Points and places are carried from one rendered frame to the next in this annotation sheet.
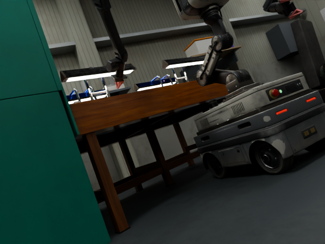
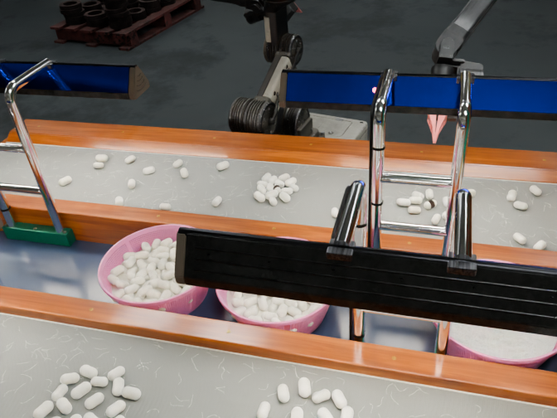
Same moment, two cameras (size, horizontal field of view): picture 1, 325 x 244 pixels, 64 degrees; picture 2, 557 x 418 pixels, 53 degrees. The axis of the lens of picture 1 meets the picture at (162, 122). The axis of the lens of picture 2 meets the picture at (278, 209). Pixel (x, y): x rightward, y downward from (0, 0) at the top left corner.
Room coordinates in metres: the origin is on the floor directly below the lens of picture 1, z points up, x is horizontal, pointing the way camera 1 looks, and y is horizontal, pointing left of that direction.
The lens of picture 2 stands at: (2.82, 1.02, 1.58)
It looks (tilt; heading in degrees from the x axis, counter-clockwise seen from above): 36 degrees down; 237
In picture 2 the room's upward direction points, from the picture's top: 6 degrees counter-clockwise
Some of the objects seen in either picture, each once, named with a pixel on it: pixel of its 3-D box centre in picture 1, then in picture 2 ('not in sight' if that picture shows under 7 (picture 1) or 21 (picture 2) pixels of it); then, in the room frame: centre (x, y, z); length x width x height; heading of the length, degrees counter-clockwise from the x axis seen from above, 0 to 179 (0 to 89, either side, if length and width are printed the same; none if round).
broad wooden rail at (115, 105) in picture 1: (180, 97); (275, 170); (2.04, -0.20, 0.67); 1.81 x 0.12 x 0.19; 129
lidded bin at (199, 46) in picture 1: (201, 50); not in sight; (4.71, -1.16, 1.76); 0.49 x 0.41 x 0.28; 117
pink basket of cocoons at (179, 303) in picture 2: not in sight; (162, 275); (2.54, 0.05, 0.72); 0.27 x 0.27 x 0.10
